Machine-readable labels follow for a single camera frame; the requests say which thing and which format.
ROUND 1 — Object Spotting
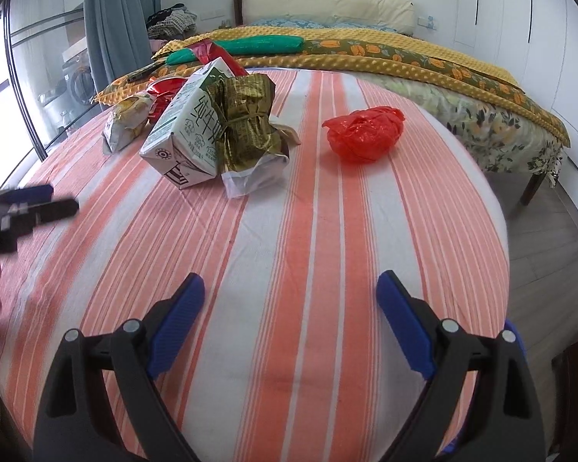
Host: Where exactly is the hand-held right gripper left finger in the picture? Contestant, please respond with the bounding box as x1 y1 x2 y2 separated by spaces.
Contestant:
33 272 206 462

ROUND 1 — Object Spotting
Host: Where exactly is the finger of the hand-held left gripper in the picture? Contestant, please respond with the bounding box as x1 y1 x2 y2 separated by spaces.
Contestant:
0 184 55 206
10 198 80 225

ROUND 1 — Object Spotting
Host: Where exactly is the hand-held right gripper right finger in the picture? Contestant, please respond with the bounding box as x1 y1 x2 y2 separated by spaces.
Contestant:
376 270 546 462

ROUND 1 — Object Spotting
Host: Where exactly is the pale yellow snack packet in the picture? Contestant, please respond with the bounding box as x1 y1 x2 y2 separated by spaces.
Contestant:
102 92 157 152

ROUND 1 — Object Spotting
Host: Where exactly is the white green milk carton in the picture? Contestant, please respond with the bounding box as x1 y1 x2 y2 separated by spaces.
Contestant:
139 57 244 188

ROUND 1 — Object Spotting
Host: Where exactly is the long red packet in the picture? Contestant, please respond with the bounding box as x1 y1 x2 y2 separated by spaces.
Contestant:
147 41 237 121

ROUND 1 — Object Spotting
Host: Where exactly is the red plastic bag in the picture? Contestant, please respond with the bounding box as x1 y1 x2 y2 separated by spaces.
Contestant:
322 105 406 164

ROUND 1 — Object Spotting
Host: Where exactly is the gold green foil wrapper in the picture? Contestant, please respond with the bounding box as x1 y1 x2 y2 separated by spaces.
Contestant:
206 72 302 199

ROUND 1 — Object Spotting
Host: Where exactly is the glass balcony door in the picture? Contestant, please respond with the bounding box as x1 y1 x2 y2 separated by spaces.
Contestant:
0 0 97 164

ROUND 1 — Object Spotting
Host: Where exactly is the washing machine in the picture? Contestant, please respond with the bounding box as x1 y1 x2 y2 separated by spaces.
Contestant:
60 53 102 107

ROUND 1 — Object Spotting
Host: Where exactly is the orange white striped tablecloth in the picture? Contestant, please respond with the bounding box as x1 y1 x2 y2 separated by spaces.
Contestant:
0 68 511 462

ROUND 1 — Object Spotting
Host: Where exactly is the black phone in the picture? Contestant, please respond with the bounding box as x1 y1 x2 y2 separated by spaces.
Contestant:
125 60 167 82

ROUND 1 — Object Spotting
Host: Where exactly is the grey blue curtain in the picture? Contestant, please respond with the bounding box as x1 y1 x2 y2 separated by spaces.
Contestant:
83 0 162 92

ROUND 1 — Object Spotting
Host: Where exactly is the bed with floral sheet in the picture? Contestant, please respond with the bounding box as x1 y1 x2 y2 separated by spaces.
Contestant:
234 0 571 205

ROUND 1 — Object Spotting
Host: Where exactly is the pile of clothes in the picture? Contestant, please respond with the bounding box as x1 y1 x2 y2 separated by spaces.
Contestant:
146 4 198 39

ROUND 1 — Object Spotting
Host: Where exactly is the green pillow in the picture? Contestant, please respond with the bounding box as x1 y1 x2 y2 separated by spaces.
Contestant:
165 35 304 65

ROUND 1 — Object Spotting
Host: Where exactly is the yellow dotted floral blanket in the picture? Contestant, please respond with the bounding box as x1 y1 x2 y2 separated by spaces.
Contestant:
91 25 571 147

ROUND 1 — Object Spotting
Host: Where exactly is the blue floral pillow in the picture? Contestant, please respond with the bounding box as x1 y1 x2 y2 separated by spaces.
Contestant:
253 17 396 32

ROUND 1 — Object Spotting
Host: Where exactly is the white wardrobe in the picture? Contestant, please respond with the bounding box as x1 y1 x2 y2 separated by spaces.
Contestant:
453 0 578 241

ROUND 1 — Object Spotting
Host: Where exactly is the cream headboard cushion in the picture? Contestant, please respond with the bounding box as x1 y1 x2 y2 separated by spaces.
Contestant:
241 0 415 34

